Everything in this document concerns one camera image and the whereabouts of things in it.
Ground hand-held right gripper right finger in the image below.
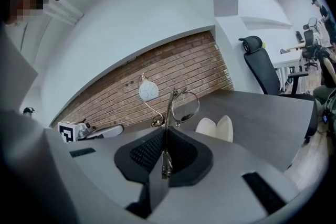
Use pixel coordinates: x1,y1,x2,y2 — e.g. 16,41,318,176
143,126,300,224

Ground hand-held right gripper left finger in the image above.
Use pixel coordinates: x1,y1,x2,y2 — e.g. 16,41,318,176
46,126,166,224

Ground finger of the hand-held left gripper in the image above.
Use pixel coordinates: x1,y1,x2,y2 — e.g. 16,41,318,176
88,124,124,140

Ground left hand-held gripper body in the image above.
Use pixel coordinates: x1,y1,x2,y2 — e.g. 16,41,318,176
57,120,92,144

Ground beige plastic case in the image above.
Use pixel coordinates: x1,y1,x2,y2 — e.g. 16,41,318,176
195,114,234,143

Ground gold-rimmed eyeglasses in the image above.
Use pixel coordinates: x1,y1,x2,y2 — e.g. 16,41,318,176
162,88,201,180

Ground gold lamp with white globe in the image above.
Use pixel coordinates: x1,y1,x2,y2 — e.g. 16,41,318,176
138,72,166,129

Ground black mesh office chair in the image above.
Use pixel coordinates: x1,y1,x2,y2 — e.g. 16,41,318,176
238,35,309,97

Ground white desk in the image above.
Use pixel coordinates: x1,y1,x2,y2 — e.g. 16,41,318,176
272,49,309,92

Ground black swivel chair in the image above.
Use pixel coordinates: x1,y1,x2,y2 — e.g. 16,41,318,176
302,22,320,69

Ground grey wall panel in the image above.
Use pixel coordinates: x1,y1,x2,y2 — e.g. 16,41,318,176
212,0,240,17

